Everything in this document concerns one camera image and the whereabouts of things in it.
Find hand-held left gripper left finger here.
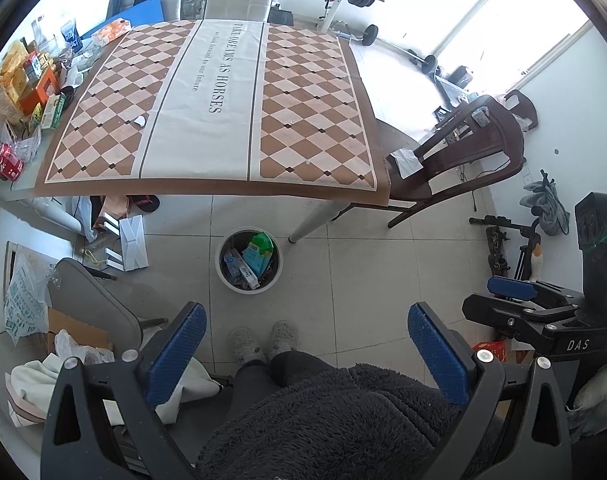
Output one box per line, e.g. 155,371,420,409
41,301,208,480

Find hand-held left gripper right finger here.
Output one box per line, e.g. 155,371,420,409
407,301,574,480

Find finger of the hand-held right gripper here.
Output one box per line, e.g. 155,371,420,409
487,276,585,312
462,295,580,344

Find white trash bin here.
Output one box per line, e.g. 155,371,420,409
218,228,283,293

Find red cardboard box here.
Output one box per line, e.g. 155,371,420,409
472,340,509,363

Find white fabric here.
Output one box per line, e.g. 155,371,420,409
156,355,219,426

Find black tripod stand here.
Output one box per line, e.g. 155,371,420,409
469,214,541,281

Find person's grey slipper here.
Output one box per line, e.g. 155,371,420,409
268,321,300,358
228,326,267,363

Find grey hanging cloth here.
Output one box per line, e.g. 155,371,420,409
521,170,570,236

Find person's grey trouser legs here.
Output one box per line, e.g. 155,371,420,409
228,350,344,441

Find person's dark fleece clothing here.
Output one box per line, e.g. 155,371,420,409
196,362,504,480

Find white cloth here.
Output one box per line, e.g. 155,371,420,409
8,352,89,428

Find dark wooden chair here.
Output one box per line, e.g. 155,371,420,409
386,95,527,229

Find brown paper bag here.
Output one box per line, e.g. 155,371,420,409
102,195,132,221

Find plastic bag with green print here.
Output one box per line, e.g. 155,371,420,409
4,252,59,346

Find folded white paper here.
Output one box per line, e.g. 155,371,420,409
392,150,424,178

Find white table leg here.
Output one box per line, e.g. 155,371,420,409
288,199,341,245

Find brown checkered tablecloth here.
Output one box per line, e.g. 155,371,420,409
32,19,390,206

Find red soda can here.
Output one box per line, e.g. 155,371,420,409
0,144,24,181

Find green box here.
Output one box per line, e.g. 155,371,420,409
40,94,67,130

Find small barbell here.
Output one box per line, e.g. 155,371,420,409
333,22,437,68

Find orange box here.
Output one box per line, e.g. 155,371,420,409
20,67,59,116

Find orange tissue packet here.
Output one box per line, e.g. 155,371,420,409
92,17,133,43

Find blue white pouch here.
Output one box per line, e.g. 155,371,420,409
61,17,82,51

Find blue mat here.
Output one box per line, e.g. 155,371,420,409
81,0,164,41

